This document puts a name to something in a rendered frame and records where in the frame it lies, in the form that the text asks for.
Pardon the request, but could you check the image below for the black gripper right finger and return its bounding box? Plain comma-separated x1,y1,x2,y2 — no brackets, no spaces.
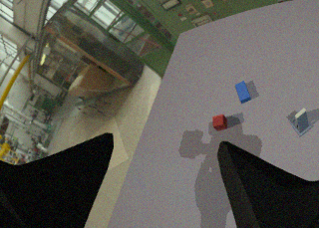
216,141,319,228

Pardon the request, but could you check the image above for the blue rectangular bar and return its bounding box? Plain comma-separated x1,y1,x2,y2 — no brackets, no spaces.
235,81,251,103

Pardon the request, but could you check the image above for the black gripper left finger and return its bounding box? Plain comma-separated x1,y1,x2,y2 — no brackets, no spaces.
0,132,115,228

